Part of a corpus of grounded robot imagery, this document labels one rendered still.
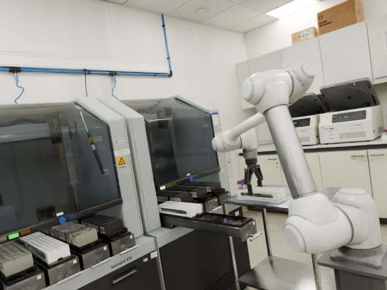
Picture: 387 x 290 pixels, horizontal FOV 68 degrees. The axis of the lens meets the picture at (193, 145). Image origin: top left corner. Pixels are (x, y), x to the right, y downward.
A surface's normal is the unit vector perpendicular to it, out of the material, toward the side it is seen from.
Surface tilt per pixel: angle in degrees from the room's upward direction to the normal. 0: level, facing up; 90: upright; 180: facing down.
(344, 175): 90
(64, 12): 90
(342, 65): 90
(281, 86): 79
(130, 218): 90
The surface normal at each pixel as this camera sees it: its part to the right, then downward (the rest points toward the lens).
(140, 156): 0.71, -0.07
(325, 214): 0.21, -0.36
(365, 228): 0.28, 0.01
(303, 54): -0.69, 0.14
